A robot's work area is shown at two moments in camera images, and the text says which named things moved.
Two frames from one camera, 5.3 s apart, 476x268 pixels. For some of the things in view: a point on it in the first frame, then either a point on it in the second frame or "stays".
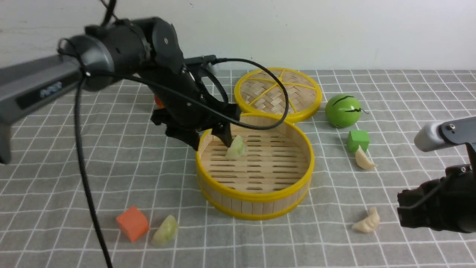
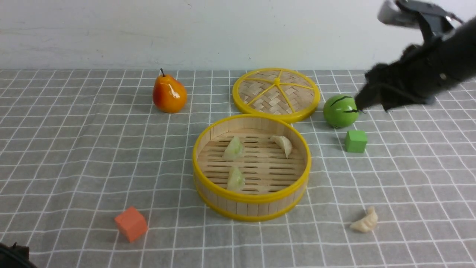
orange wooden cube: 132,223 stays
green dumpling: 166,233 -> 235,180
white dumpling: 369,224 stays
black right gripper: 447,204 -> 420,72
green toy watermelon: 342,110 stays
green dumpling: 237,149 stays
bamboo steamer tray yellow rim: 273,175 stays
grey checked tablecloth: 363,130 stays
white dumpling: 363,160 -> 285,142
